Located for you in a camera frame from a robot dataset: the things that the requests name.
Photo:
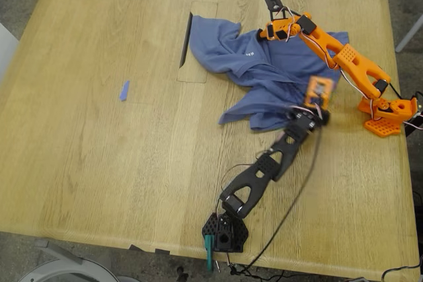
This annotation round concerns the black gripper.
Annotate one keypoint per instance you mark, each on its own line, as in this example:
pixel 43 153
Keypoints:
pixel 295 114

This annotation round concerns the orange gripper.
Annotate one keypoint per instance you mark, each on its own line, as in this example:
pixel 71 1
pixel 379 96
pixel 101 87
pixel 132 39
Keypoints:
pixel 273 32

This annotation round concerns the blue printed T-shirt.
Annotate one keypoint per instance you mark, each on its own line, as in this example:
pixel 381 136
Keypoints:
pixel 231 51

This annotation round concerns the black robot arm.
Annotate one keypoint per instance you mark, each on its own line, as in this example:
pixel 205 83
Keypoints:
pixel 261 169

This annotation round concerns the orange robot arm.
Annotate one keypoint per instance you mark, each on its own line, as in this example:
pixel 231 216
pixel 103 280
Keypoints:
pixel 357 60

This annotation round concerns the black table clamp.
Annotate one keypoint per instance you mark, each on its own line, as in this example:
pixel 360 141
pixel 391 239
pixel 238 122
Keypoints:
pixel 414 123

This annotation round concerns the white metal furniture leg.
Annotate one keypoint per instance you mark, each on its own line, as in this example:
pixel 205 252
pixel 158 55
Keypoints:
pixel 409 32

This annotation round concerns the short blue tape piece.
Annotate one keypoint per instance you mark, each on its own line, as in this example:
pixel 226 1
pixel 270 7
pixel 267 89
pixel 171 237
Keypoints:
pixel 124 90

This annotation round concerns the teal table clamp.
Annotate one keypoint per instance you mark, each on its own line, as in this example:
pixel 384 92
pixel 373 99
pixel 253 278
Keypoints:
pixel 209 249

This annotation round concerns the white panel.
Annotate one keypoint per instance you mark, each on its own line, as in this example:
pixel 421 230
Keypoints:
pixel 6 51

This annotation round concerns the grey plastic chair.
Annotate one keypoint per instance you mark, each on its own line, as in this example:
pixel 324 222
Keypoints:
pixel 66 268

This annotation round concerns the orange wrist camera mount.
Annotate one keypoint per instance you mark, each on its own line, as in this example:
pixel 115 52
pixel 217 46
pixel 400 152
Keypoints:
pixel 325 97

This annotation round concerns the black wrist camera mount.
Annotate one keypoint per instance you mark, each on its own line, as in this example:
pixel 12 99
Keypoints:
pixel 274 1

